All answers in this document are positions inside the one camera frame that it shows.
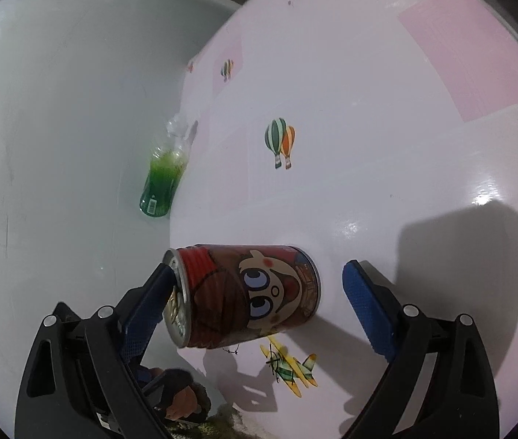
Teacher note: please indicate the red cartoon can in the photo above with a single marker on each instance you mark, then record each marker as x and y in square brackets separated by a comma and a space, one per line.
[249, 297]

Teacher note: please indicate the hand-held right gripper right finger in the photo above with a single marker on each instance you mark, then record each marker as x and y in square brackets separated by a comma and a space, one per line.
[368, 311]

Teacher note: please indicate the green plastic bottle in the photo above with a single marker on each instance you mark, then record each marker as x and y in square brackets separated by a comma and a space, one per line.
[160, 183]

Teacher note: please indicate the person's left forearm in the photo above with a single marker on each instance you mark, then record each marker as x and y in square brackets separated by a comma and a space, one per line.
[222, 427]

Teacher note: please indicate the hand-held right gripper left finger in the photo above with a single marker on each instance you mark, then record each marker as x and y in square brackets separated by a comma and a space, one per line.
[146, 315]

